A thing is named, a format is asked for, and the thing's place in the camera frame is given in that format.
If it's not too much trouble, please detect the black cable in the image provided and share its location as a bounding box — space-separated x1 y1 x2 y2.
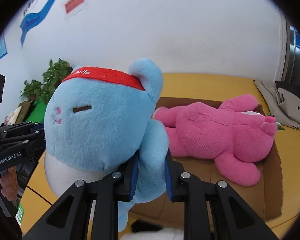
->
25 184 53 205

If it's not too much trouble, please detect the cardboard box tray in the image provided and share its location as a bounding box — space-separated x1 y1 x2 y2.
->
128 96 284 228

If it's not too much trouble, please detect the blue plush bear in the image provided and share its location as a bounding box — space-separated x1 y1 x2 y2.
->
44 58 169 231

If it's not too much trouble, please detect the red wall notice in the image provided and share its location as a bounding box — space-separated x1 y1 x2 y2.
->
63 0 88 20

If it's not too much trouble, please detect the operator left hand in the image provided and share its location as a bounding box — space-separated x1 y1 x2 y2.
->
0 166 19 201

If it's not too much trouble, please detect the grey tote bag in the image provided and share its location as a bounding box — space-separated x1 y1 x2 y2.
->
254 80 300 131

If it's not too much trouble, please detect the green potted plant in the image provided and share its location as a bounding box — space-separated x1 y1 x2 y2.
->
20 59 73 105

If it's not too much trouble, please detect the white plush toy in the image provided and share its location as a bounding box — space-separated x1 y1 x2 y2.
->
121 220 184 240

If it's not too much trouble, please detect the green QR sticker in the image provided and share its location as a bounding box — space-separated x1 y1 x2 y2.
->
15 204 24 225

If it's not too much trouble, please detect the pink plush bear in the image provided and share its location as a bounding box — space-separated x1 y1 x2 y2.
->
153 94 278 186

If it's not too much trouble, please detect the green table cloth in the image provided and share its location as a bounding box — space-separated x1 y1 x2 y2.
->
25 100 47 124

